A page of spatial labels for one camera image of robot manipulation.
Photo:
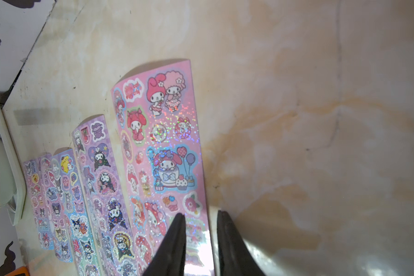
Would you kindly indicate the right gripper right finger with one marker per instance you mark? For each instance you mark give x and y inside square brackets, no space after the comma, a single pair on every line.
[233,255]

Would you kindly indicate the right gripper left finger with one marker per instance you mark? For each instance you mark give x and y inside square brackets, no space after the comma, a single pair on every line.
[170,257]

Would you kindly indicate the remaining sticker sheet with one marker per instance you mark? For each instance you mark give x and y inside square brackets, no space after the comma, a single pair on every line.
[65,171]

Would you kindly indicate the pink sticker sheet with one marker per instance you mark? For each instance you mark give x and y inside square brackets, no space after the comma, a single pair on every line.
[160,140]
[53,193]
[37,198]

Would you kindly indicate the orange mug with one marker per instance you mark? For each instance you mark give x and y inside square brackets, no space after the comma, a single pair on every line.
[21,271]

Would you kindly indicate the white square tray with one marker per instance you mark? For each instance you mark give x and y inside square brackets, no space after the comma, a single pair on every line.
[15,206]

